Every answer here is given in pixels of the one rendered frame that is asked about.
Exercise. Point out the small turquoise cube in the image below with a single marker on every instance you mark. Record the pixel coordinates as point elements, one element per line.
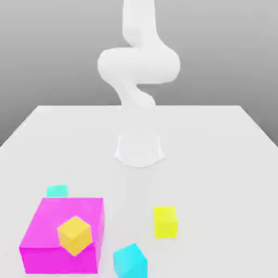
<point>57,191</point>

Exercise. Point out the small yellow cube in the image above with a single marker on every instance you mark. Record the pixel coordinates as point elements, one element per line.
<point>165,222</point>

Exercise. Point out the large magenta box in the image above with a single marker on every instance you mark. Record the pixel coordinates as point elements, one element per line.
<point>47,256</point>

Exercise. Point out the small cyan cube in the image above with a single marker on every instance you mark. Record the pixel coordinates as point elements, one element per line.
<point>129,261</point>

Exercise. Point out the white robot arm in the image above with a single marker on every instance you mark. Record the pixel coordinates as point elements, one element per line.
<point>139,65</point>

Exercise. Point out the small orange cube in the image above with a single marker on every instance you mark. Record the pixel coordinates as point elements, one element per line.
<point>75,235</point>

